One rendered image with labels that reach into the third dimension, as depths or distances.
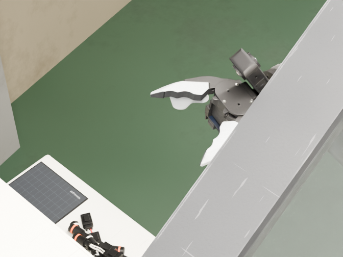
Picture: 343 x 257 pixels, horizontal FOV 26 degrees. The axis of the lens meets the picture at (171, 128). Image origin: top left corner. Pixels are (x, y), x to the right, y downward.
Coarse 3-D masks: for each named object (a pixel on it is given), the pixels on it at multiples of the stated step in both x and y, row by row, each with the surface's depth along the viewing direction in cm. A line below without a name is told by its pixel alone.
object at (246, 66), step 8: (240, 48) 110; (232, 56) 110; (240, 56) 109; (248, 56) 109; (240, 64) 109; (248, 64) 108; (256, 64) 108; (240, 72) 109; (248, 72) 108; (256, 72) 109; (248, 80) 110; (256, 80) 110; (264, 80) 112; (256, 88) 112
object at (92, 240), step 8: (80, 216) 158; (88, 216) 157; (72, 224) 154; (88, 224) 156; (72, 232) 154; (80, 232) 153; (88, 232) 156; (96, 232) 155; (80, 240) 151; (88, 240) 151; (96, 240) 153; (88, 248) 151; (96, 248) 150; (104, 248) 150; (112, 248) 150; (120, 248) 152; (96, 256) 150; (104, 256) 148; (112, 256) 147; (120, 256) 147
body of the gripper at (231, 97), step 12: (264, 72) 120; (228, 84) 117; (240, 84) 117; (216, 96) 115; (228, 96) 115; (240, 96) 115; (252, 96) 115; (216, 108) 118; (228, 108) 114; (240, 108) 114; (216, 120) 120; (228, 120) 115
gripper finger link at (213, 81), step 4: (200, 76) 118; (204, 76) 118; (208, 76) 118; (212, 76) 118; (184, 80) 117; (188, 80) 117; (192, 80) 117; (196, 80) 117; (200, 80) 117; (204, 80) 117; (208, 80) 117; (212, 80) 118; (216, 80) 118; (220, 80) 118; (224, 80) 118; (208, 84) 117; (212, 84) 117; (216, 84) 117; (212, 88) 117; (208, 92) 117; (212, 92) 118
